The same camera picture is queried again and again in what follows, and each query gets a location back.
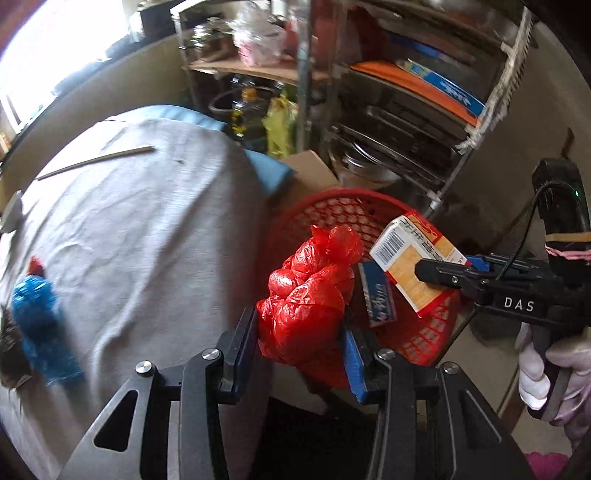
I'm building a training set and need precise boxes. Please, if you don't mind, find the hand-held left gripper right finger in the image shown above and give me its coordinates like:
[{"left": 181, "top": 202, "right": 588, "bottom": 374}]
[{"left": 342, "top": 318, "right": 536, "bottom": 480}]

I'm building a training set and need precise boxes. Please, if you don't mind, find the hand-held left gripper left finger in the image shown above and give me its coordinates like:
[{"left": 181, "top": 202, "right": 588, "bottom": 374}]
[{"left": 58, "top": 305, "right": 259, "bottom": 480}]

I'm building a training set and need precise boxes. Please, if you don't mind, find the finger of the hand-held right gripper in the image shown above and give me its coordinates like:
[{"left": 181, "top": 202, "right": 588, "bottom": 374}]
[
  {"left": 414, "top": 257, "right": 485, "bottom": 296},
  {"left": 464, "top": 253, "right": 536, "bottom": 278}
]

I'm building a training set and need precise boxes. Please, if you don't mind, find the orange and white carton box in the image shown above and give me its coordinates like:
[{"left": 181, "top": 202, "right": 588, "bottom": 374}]
[{"left": 368, "top": 210, "right": 472, "bottom": 319}]

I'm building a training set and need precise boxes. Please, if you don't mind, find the red plastic bag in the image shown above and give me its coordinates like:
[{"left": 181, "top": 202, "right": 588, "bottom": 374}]
[{"left": 256, "top": 224, "right": 365, "bottom": 370}]

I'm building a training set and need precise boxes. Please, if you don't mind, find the red mesh basket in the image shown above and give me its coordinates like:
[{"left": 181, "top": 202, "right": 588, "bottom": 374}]
[{"left": 265, "top": 188, "right": 462, "bottom": 391}]

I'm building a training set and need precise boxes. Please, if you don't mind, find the person's right hand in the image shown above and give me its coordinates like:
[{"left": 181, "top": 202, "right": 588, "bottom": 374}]
[{"left": 515, "top": 320, "right": 591, "bottom": 444}]

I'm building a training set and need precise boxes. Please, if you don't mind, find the small blue and white box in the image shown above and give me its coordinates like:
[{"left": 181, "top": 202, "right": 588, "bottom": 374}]
[{"left": 358, "top": 261, "right": 398, "bottom": 328}]

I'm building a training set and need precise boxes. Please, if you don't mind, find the steel basin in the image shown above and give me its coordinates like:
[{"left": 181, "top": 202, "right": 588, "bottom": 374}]
[{"left": 339, "top": 143, "right": 402, "bottom": 185}]

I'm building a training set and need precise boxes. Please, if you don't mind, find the grey tablecloth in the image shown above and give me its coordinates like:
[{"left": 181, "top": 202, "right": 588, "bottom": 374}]
[{"left": 0, "top": 117, "right": 273, "bottom": 480}]

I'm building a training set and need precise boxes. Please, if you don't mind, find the cardboard box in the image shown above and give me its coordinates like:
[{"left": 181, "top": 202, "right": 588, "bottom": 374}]
[{"left": 272, "top": 150, "right": 342, "bottom": 213}]

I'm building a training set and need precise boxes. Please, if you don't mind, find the purple cloth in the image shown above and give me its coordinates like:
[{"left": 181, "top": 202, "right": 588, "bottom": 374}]
[{"left": 526, "top": 452, "right": 568, "bottom": 480}]

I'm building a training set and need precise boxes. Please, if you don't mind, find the flat blue box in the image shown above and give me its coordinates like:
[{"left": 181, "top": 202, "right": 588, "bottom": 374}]
[{"left": 397, "top": 58, "right": 488, "bottom": 118}]

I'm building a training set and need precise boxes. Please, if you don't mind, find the blue under cloth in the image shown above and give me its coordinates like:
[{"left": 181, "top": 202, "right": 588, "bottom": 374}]
[{"left": 134, "top": 105, "right": 296, "bottom": 195}]

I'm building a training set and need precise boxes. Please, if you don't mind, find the blue plastic bag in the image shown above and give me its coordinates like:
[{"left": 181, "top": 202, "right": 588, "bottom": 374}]
[{"left": 11, "top": 274, "right": 86, "bottom": 386}]

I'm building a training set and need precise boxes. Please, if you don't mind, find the orange board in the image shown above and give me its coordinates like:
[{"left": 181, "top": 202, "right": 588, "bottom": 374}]
[{"left": 351, "top": 60, "right": 481, "bottom": 127}]

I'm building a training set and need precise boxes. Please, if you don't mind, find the yellow plastic bag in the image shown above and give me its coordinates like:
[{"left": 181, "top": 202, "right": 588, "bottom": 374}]
[{"left": 262, "top": 95, "right": 298, "bottom": 160}]

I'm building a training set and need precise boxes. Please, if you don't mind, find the thin wooden stick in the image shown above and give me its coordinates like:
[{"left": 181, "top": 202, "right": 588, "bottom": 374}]
[{"left": 36, "top": 145, "right": 155, "bottom": 182}]

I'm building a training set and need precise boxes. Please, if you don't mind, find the cooking oil bottle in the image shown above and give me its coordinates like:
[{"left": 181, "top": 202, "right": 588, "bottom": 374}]
[{"left": 228, "top": 85, "right": 269, "bottom": 139}]

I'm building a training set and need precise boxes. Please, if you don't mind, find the clear pink plastic bag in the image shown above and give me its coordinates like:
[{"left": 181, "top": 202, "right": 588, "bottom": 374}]
[{"left": 231, "top": 4, "right": 287, "bottom": 68}]

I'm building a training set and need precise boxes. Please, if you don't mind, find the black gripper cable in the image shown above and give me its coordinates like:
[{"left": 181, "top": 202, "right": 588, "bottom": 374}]
[{"left": 496, "top": 181, "right": 578, "bottom": 280}]

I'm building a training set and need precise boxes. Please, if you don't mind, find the white rope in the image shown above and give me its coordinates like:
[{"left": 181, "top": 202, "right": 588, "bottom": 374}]
[{"left": 455, "top": 9, "right": 532, "bottom": 151}]

